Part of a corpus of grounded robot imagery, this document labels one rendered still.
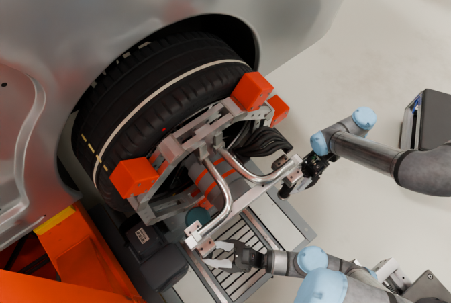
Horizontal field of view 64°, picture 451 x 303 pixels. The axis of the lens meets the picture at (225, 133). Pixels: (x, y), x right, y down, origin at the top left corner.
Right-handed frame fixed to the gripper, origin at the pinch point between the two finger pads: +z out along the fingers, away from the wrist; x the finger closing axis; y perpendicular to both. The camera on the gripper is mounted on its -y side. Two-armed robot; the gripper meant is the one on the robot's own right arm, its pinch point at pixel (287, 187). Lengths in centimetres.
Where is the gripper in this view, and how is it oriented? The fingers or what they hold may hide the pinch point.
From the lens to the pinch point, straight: 123.9
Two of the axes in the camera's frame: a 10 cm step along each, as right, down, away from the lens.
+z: -7.8, 5.4, -3.0
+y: 0.4, -4.4, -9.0
